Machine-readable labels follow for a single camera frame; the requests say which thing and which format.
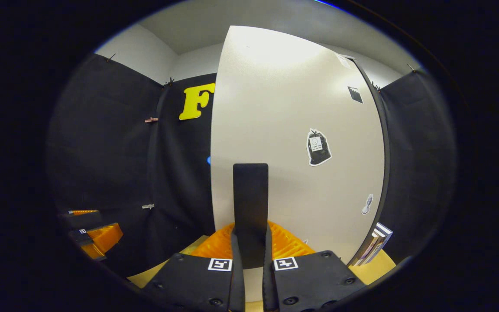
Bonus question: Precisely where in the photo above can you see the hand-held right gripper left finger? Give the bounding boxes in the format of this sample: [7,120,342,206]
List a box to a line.
[141,222,246,312]

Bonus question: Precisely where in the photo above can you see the white spine book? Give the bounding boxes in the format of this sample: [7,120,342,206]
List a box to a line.
[348,234,378,266]

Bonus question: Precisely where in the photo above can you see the cream cabinet door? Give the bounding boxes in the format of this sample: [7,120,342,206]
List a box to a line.
[211,25,386,304]

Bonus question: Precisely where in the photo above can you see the black backdrop cloth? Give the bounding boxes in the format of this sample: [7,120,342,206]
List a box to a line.
[46,53,457,278]

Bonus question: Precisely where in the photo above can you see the lavender spine book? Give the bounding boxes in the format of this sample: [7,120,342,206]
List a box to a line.
[362,222,394,260]

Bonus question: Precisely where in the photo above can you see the black cabinet door handle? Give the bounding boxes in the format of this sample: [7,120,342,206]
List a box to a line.
[233,163,269,269]

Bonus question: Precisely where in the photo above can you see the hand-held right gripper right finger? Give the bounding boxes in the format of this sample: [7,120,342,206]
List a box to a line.
[262,220,368,312]

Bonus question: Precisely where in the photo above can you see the beige spine book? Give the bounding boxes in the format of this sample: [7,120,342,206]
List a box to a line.
[356,227,386,265]

